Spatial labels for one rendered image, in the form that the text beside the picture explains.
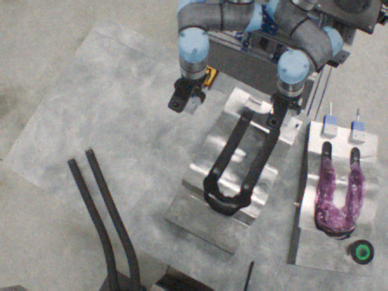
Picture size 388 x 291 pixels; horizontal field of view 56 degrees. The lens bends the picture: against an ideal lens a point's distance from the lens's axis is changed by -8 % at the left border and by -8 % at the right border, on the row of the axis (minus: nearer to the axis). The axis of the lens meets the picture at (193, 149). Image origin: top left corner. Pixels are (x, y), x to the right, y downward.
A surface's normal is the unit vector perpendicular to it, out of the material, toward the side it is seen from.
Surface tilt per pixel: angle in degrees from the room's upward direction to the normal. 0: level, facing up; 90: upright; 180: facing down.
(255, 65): 0
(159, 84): 0
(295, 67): 12
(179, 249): 0
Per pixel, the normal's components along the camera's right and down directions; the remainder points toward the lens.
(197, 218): 0.01, -0.25
